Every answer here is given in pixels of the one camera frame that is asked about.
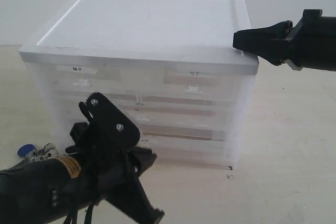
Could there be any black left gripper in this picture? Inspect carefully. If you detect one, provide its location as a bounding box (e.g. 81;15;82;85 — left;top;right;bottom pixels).
1;92;164;223

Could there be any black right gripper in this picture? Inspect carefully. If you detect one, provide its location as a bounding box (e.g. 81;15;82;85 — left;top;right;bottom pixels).
233;9;335;71

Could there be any white translucent drawer cabinet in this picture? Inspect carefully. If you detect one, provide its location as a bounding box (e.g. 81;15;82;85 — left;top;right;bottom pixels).
19;0;259;153

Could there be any key bunch with blue tag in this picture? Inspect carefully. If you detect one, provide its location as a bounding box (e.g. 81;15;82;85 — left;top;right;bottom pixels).
17;143;59;162

